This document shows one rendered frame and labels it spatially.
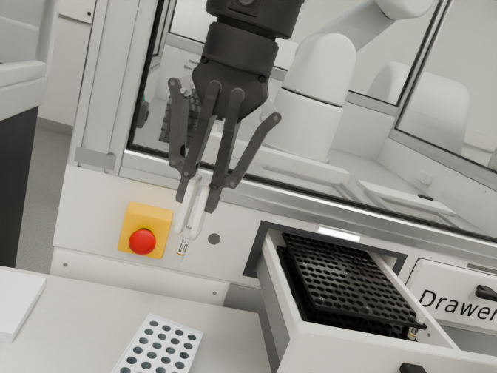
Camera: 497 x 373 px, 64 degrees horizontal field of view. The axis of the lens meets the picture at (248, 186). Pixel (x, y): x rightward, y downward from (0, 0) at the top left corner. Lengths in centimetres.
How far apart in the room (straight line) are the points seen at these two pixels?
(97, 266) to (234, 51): 47
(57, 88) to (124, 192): 354
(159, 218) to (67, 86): 356
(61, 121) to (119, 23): 361
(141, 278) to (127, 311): 8
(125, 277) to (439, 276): 58
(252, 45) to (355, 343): 33
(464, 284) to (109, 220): 67
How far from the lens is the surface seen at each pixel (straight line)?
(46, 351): 61
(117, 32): 63
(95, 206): 69
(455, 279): 87
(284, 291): 58
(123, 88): 64
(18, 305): 65
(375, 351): 50
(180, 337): 60
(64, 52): 413
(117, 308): 68
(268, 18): 40
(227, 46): 40
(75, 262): 74
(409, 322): 64
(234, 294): 76
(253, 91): 43
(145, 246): 62
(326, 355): 49
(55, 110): 422
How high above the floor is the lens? 117
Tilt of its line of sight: 17 degrees down
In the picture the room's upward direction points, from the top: 18 degrees clockwise
